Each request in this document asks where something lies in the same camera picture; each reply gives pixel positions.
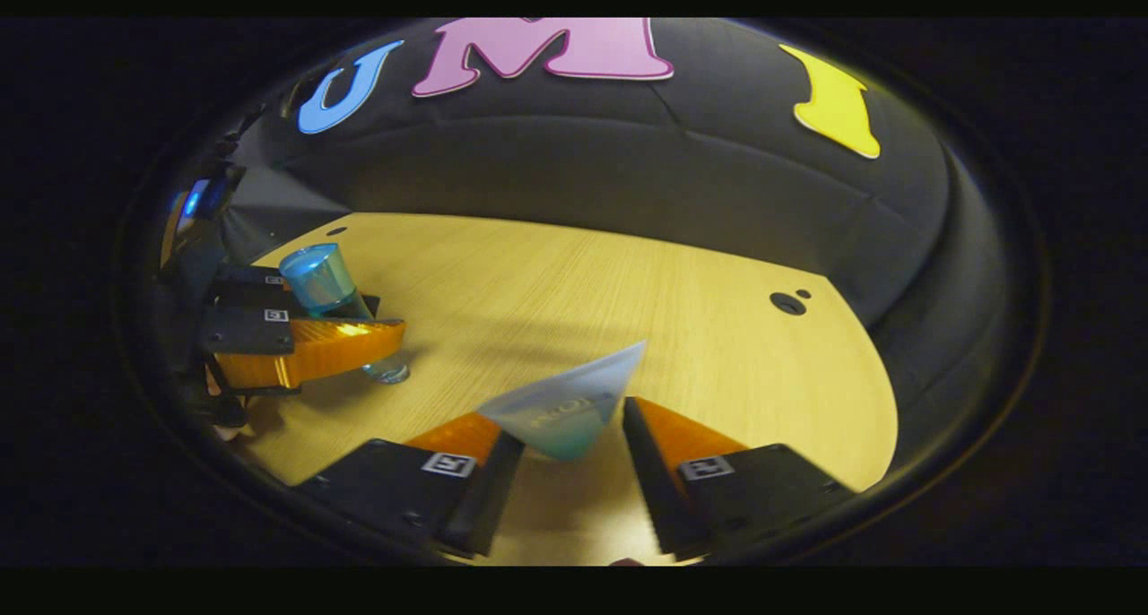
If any blue green gradient bottle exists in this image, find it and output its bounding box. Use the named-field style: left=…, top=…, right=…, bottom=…
left=278, top=243, right=411, bottom=385

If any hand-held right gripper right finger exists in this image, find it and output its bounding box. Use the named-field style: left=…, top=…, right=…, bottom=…
left=623, top=397, right=857, bottom=559

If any black backdrop cloth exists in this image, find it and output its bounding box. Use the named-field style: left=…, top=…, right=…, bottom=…
left=224, top=19, right=996, bottom=351

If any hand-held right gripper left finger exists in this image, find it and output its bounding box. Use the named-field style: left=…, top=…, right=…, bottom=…
left=300, top=411, right=526, bottom=559

